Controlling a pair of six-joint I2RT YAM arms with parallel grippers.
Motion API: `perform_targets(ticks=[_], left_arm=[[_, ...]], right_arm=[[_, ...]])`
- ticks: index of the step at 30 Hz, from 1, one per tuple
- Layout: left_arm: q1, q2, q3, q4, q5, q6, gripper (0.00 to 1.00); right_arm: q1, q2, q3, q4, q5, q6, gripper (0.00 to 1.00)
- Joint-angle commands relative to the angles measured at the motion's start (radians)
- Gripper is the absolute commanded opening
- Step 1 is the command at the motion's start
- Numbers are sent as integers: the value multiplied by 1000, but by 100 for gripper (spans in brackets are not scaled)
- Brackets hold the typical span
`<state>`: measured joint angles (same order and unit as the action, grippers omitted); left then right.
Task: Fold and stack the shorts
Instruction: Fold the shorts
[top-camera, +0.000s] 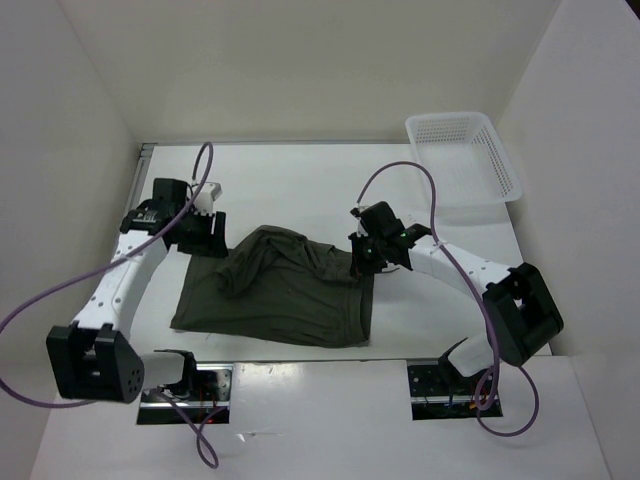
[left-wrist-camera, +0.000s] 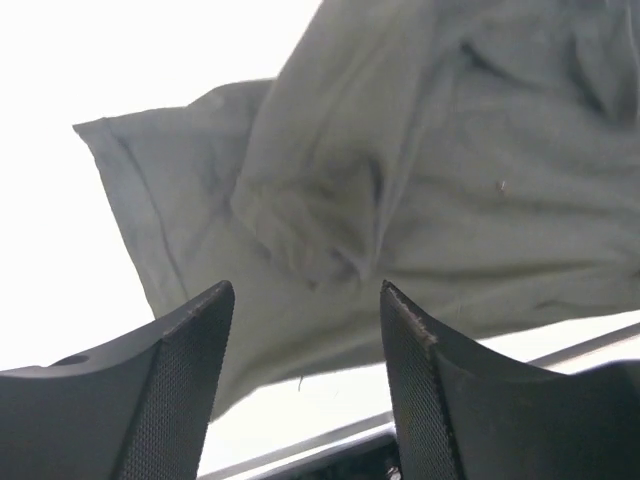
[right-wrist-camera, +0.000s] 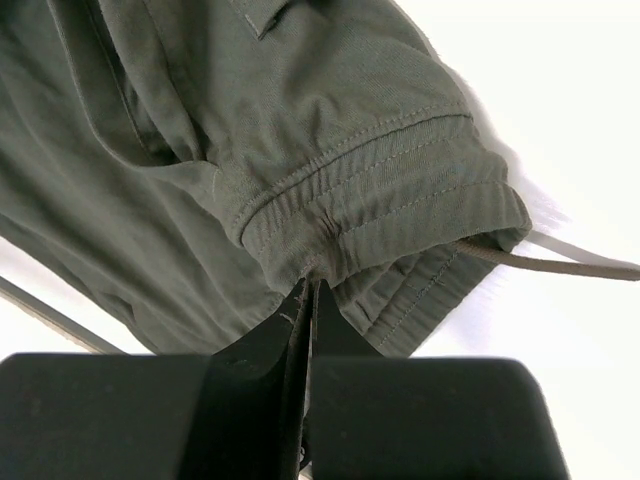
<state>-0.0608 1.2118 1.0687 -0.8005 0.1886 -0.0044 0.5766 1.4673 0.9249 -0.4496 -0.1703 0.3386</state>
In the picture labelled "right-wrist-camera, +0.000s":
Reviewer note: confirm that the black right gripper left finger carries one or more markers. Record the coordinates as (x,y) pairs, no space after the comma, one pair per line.
(236,414)

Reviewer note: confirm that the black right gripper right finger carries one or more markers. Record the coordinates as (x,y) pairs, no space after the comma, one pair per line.
(374,417)

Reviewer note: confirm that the olive green shorts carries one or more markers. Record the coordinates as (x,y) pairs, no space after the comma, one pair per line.
(183,164)

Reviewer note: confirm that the aluminium table edge rail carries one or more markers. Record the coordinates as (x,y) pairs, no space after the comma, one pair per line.
(55,320)

